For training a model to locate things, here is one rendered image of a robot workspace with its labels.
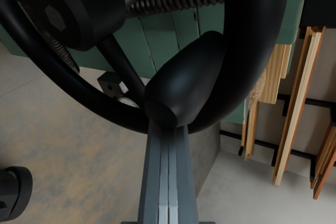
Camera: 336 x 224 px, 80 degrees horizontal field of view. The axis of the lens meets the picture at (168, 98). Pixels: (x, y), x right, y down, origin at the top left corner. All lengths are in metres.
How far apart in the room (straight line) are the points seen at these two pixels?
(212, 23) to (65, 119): 1.05
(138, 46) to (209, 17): 0.24
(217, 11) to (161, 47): 0.20
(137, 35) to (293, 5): 0.29
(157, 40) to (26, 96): 0.79
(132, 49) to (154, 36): 0.07
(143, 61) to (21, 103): 0.73
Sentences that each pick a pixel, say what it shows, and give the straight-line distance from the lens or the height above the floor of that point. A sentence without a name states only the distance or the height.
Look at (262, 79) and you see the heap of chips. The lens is 0.44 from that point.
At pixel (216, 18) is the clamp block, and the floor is 0.89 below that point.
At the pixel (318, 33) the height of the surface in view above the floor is 1.10.
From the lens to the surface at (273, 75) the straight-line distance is 0.54.
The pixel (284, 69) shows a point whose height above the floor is 0.95.
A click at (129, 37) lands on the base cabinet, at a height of 0.67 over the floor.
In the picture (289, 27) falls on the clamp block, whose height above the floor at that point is 0.95.
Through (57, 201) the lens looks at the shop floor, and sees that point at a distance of 1.39.
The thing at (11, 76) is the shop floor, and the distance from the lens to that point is 1.04.
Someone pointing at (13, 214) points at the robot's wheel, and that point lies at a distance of 1.03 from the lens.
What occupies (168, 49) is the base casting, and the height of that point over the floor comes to 0.76.
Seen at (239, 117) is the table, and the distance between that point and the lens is 0.43.
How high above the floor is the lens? 0.96
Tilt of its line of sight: 30 degrees down
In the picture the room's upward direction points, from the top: 102 degrees clockwise
